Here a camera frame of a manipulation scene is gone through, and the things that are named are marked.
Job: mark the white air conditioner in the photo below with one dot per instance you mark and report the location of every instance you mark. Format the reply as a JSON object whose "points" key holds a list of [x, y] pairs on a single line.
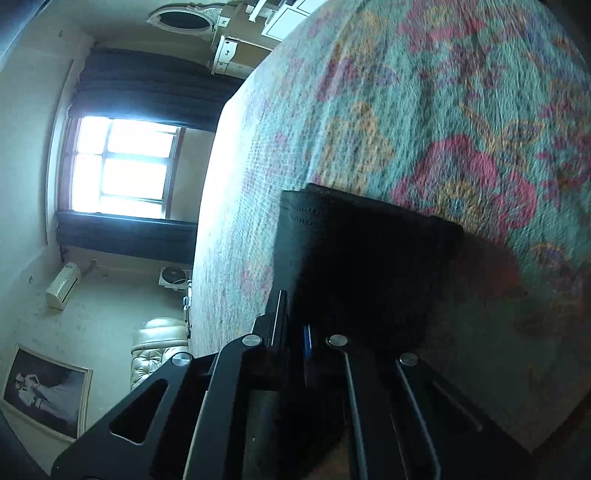
{"points": [[63, 286]]}

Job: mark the floral printed blanket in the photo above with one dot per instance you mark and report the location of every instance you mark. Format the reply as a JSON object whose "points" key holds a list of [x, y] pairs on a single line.
{"points": [[415, 152]]}

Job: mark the white round fan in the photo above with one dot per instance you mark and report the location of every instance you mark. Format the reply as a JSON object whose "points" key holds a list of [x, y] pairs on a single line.
{"points": [[174, 278]]}

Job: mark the framed wall picture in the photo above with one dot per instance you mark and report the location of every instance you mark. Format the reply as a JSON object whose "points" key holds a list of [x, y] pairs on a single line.
{"points": [[44, 397]]}

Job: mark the cream tufted headboard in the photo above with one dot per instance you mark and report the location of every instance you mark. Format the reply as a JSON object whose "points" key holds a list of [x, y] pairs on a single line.
{"points": [[157, 350]]}

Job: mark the ornate oval mirror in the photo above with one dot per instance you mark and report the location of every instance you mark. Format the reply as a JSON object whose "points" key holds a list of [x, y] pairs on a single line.
{"points": [[183, 19]]}

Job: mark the cream dresser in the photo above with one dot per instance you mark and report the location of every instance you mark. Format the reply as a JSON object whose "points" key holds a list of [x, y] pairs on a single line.
{"points": [[240, 53]]}

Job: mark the black pants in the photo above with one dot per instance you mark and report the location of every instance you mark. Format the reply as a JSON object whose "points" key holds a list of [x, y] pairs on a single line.
{"points": [[364, 267]]}

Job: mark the dark curtain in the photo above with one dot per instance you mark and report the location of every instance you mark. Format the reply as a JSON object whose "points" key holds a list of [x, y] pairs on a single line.
{"points": [[124, 235], [154, 90]]}

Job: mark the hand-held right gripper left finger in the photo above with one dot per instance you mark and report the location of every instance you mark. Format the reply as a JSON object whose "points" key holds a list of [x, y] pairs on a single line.
{"points": [[278, 318]]}

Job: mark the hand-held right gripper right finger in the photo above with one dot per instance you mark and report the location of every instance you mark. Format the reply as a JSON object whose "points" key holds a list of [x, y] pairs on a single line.
{"points": [[308, 344]]}

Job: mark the window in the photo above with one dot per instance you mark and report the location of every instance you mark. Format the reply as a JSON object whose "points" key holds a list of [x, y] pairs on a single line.
{"points": [[122, 161]]}

